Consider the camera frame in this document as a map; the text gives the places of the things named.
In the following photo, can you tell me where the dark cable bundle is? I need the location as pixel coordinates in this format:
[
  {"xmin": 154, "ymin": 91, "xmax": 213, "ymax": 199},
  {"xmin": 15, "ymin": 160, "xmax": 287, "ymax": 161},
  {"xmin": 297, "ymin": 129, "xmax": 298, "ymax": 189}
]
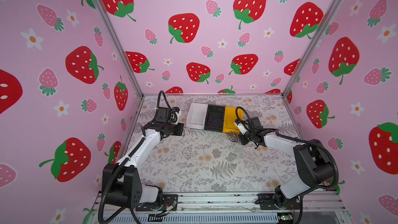
[{"xmin": 225, "ymin": 131, "xmax": 241, "ymax": 144}]

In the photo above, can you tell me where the black cable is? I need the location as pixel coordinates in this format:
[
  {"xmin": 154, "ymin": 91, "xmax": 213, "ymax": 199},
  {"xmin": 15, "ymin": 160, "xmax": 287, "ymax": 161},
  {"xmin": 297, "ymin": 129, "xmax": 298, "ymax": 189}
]
[{"xmin": 207, "ymin": 113, "xmax": 223, "ymax": 128}]

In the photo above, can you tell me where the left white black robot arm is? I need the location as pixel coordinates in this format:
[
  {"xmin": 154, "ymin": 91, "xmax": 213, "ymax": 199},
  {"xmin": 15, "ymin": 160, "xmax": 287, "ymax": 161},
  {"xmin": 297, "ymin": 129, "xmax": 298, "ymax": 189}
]
[{"xmin": 97, "ymin": 104, "xmax": 183, "ymax": 224}]

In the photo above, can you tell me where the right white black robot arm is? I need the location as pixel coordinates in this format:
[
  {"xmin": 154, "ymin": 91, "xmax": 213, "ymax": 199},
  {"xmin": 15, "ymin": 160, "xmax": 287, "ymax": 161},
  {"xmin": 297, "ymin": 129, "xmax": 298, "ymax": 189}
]
[{"xmin": 235, "ymin": 107, "xmax": 339, "ymax": 209}]

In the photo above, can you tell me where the yellow plastic bin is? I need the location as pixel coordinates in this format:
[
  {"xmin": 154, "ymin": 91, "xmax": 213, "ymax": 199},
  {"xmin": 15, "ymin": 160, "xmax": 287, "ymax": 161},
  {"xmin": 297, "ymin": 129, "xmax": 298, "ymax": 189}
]
[{"xmin": 222, "ymin": 107, "xmax": 239, "ymax": 133}]

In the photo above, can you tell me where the white plastic bin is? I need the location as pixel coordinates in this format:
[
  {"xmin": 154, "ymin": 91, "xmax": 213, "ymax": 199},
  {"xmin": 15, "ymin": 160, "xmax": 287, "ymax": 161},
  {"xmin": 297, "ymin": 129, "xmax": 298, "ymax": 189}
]
[{"xmin": 186, "ymin": 103, "xmax": 208, "ymax": 130}]

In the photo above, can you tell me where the black plastic bin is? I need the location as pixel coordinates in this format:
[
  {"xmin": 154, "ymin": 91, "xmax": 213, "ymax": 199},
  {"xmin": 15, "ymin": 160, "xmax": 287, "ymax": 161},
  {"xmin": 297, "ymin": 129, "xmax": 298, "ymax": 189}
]
[{"xmin": 204, "ymin": 105, "xmax": 225, "ymax": 132}]

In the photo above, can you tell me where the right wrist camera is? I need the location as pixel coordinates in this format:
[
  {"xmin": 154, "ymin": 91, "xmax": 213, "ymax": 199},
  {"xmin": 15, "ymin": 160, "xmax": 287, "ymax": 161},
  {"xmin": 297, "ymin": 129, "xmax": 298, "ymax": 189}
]
[{"xmin": 234, "ymin": 119, "xmax": 249, "ymax": 135}]

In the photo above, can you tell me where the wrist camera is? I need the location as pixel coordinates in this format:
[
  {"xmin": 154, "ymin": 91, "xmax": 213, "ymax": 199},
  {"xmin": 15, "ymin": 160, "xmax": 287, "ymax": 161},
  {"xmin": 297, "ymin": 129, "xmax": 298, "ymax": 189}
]
[
  {"xmin": 172, "ymin": 107, "xmax": 181, "ymax": 116},
  {"xmin": 234, "ymin": 119, "xmax": 249, "ymax": 135}
]

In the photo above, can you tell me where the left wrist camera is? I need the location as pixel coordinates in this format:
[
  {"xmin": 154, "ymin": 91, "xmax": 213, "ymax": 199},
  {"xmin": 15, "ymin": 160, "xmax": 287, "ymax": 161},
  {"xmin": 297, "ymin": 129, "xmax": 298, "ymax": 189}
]
[{"xmin": 172, "ymin": 107, "xmax": 181, "ymax": 116}]

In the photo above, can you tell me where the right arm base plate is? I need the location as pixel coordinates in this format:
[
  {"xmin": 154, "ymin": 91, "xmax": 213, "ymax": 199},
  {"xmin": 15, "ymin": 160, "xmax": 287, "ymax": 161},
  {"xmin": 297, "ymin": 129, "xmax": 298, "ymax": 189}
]
[{"xmin": 255, "ymin": 193, "xmax": 302, "ymax": 210}]

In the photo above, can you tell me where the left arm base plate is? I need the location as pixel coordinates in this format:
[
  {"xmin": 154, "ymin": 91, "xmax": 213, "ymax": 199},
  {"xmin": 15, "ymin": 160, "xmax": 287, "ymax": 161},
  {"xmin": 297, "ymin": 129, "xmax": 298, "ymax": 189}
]
[{"xmin": 135, "ymin": 194, "xmax": 178, "ymax": 212}]

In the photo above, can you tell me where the aluminium rail frame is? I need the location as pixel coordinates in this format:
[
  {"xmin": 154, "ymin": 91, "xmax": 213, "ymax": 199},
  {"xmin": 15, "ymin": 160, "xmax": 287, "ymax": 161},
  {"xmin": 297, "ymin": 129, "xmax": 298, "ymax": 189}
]
[{"xmin": 83, "ymin": 191, "xmax": 352, "ymax": 224}]

